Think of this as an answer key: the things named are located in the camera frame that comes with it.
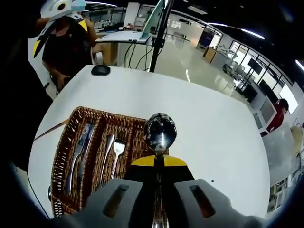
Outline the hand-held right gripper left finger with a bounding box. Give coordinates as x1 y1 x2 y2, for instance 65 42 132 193
51 155 159 228

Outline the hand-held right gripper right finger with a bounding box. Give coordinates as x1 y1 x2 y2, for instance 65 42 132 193
158 155 264 228

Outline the silver table knife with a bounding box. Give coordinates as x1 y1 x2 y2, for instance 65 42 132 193
77 124 96 190
66 124 90 196

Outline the silver fork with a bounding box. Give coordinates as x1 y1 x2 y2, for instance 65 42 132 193
100 133 115 188
110 141 126 181

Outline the brown wicker storage tray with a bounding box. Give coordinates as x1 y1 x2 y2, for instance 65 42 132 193
51 106 171 217

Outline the brown wooden chopstick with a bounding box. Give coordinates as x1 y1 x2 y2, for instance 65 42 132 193
34 119 70 141

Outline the white armrest chair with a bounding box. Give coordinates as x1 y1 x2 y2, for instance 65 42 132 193
91 46 105 65

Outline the white side desk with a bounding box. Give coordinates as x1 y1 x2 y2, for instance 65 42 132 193
95 30 152 67

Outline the black computer mouse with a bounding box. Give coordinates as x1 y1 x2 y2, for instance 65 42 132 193
91 65 112 76

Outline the black tripod stand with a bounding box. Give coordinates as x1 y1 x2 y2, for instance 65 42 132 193
149 0 172 72

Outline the white mesh office chair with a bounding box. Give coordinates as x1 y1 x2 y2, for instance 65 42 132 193
260 97 278 133

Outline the dark blue banner stand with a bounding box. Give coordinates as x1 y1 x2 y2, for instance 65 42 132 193
198 29 212 49

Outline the yellow grey cabinet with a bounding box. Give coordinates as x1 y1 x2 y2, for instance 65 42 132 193
203 46 223 64

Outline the black wall screen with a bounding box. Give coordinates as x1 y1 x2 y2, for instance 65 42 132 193
247 58 262 74

